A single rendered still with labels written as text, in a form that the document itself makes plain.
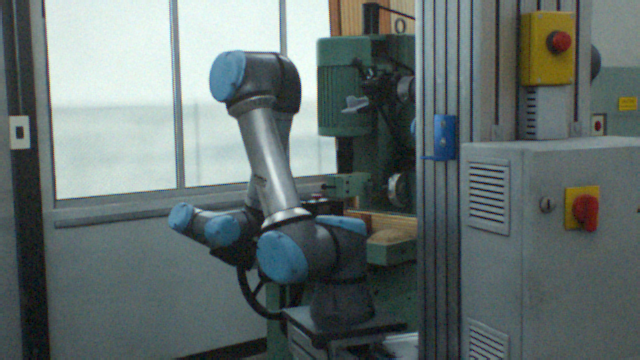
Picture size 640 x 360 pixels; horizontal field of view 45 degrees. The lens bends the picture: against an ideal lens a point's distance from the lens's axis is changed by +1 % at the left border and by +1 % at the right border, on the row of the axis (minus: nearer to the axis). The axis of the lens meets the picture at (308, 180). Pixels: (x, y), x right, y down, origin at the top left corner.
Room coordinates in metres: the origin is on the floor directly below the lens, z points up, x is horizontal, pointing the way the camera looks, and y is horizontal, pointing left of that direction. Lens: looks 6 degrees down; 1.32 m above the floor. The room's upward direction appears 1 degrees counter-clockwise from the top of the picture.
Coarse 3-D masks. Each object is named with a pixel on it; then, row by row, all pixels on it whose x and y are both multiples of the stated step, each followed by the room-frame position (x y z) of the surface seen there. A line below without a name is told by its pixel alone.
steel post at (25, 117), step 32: (0, 0) 3.14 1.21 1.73; (32, 64) 3.15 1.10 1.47; (32, 96) 3.15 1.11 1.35; (32, 128) 3.14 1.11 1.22; (32, 160) 3.14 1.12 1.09; (32, 192) 3.13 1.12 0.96; (32, 224) 3.13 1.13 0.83; (32, 256) 3.12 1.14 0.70; (32, 288) 3.12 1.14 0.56; (32, 320) 3.12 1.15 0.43; (32, 352) 3.11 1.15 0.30
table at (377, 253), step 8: (368, 232) 2.36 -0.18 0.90; (376, 232) 2.35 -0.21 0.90; (256, 240) 2.54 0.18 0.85; (408, 240) 2.22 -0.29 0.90; (416, 240) 2.24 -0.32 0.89; (368, 248) 2.19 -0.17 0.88; (376, 248) 2.17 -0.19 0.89; (384, 248) 2.15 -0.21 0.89; (392, 248) 2.17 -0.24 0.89; (400, 248) 2.19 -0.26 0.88; (408, 248) 2.22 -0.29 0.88; (416, 248) 2.24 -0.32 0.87; (368, 256) 2.19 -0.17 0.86; (376, 256) 2.17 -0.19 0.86; (384, 256) 2.15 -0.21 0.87; (392, 256) 2.17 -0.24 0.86; (400, 256) 2.19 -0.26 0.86; (408, 256) 2.22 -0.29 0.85; (416, 256) 2.24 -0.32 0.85; (384, 264) 2.15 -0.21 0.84
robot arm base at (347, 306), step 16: (320, 288) 1.71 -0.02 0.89; (336, 288) 1.68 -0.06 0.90; (352, 288) 1.68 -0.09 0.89; (368, 288) 1.72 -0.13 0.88; (320, 304) 1.69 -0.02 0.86; (336, 304) 1.67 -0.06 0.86; (352, 304) 1.67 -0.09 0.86; (368, 304) 1.72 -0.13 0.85; (320, 320) 1.68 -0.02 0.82; (336, 320) 1.67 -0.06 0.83; (352, 320) 1.67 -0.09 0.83; (368, 320) 1.69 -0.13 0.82
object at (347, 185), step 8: (328, 176) 2.46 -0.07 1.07; (336, 176) 2.44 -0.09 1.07; (344, 176) 2.43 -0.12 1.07; (352, 176) 2.45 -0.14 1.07; (360, 176) 2.48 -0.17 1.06; (368, 176) 2.50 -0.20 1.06; (328, 184) 2.46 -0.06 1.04; (336, 184) 2.44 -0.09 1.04; (344, 184) 2.42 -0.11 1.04; (352, 184) 2.45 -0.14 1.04; (360, 184) 2.48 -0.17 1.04; (328, 192) 2.46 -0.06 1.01; (336, 192) 2.44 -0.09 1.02; (344, 192) 2.42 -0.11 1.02; (352, 192) 2.45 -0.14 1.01; (360, 192) 2.48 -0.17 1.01; (344, 200) 2.47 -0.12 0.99
